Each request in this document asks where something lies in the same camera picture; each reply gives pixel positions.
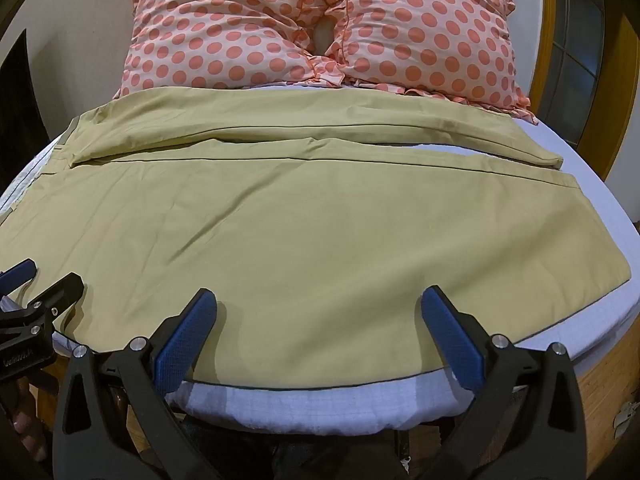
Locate polka dot pillow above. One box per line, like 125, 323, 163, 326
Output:
320, 0, 540, 126
114, 0, 346, 100

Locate black panel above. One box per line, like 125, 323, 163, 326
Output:
0, 29, 47, 128

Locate white metal bracket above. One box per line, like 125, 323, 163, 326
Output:
615, 400, 639, 432

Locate bed with white sheet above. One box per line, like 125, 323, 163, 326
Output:
0, 79, 640, 437

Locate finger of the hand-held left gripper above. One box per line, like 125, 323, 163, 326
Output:
0, 272, 85, 347
0, 258, 39, 292

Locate person's left hand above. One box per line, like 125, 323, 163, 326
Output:
9, 379, 49, 467

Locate wooden framed glass door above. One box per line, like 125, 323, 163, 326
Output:
527, 0, 640, 183

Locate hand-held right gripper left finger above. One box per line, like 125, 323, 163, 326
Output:
52, 288, 222, 480

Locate khaki pants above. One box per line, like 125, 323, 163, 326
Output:
0, 87, 632, 391

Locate wooden bed frame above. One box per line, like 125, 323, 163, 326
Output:
30, 327, 640, 480

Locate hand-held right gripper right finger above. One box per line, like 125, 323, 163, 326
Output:
421, 285, 594, 480

